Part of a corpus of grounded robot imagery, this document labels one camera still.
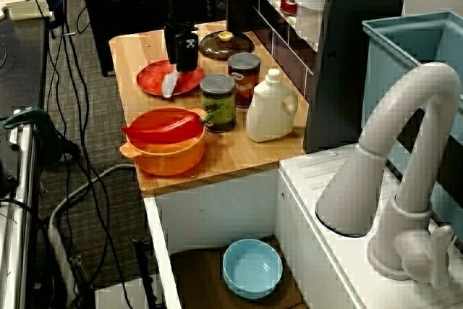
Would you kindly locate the aluminium extrusion frame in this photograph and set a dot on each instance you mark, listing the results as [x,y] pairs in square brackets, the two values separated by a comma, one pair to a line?
[18,215]

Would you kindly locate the grey toy faucet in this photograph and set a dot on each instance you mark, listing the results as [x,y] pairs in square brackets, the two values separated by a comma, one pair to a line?
[408,178]

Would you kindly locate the light blue bowl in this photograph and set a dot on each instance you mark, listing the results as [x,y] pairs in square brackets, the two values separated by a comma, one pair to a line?
[253,269]

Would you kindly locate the medium clear jar white lid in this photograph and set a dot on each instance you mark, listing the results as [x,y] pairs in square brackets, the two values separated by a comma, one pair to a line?
[309,12]

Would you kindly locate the green clamp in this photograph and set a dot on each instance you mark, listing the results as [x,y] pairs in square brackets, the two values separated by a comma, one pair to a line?
[40,131]

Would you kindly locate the pale paper notepad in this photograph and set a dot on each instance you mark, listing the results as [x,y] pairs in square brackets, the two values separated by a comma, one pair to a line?
[27,10]

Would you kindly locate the black computer case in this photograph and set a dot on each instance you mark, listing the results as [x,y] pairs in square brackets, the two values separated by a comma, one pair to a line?
[115,26]

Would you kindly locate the green peas can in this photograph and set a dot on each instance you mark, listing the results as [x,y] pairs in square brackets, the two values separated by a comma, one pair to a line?
[218,106]

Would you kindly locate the white sink basin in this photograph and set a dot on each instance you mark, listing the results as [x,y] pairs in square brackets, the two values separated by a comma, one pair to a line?
[325,258]

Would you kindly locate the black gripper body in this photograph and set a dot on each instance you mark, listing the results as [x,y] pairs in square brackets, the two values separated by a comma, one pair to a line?
[181,8]

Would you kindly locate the dark tiled backsplash shelf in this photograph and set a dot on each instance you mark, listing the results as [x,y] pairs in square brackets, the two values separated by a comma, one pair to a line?
[285,48]

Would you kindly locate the black desk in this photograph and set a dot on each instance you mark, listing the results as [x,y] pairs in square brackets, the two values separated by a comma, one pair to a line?
[21,70]

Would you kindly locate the teal plastic bin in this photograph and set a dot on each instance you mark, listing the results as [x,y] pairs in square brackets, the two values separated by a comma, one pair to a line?
[390,70]

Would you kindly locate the orange plastic pot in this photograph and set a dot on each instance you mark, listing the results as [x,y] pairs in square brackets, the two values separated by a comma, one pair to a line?
[166,160]

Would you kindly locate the red bell pepper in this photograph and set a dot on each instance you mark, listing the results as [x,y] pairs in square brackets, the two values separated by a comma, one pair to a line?
[162,128]

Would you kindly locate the brown glass lid yellow knob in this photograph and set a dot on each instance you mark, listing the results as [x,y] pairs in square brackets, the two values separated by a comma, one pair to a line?
[226,46]

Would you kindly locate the red round plate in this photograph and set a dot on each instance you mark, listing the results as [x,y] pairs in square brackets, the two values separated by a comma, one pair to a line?
[152,79]

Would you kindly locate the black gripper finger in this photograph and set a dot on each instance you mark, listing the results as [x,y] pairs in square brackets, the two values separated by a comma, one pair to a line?
[170,45]
[187,55]

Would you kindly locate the orange beans can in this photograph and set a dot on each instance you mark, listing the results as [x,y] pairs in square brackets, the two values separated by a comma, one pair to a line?
[247,84]

